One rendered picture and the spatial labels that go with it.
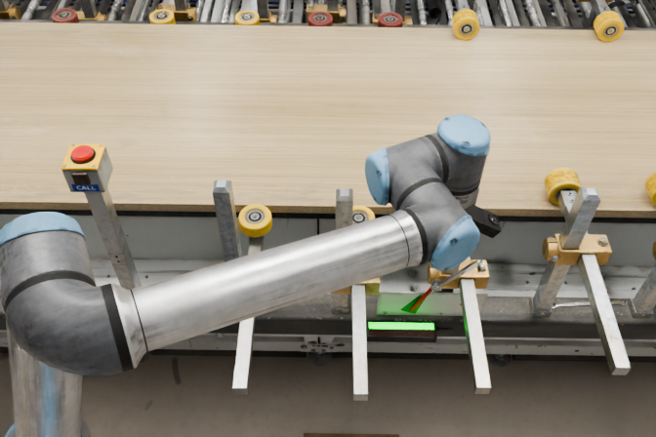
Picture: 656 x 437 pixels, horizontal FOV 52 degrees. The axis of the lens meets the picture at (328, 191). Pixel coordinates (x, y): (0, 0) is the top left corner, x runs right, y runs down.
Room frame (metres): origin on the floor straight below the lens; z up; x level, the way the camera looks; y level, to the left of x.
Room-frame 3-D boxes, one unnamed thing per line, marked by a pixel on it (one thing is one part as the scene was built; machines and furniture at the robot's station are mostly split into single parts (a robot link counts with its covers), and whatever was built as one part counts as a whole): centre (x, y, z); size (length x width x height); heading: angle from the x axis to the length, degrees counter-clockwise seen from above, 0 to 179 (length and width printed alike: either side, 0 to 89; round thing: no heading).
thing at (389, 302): (0.89, -0.25, 0.75); 0.26 x 0.01 x 0.10; 90
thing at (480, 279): (0.92, -0.31, 0.85); 0.13 x 0.06 x 0.05; 90
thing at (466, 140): (0.84, -0.23, 1.32); 0.10 x 0.09 x 0.12; 115
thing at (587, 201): (0.92, -0.53, 0.90); 0.03 x 0.03 x 0.48; 0
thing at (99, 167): (0.92, 0.48, 1.18); 0.07 x 0.07 x 0.08; 0
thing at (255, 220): (1.04, 0.18, 0.85); 0.08 x 0.08 x 0.11
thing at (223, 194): (0.92, 0.22, 0.91); 0.03 x 0.03 x 0.48; 0
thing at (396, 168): (0.78, -0.13, 1.32); 0.12 x 0.12 x 0.09; 25
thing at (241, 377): (0.84, 0.18, 0.83); 0.43 x 0.03 x 0.04; 0
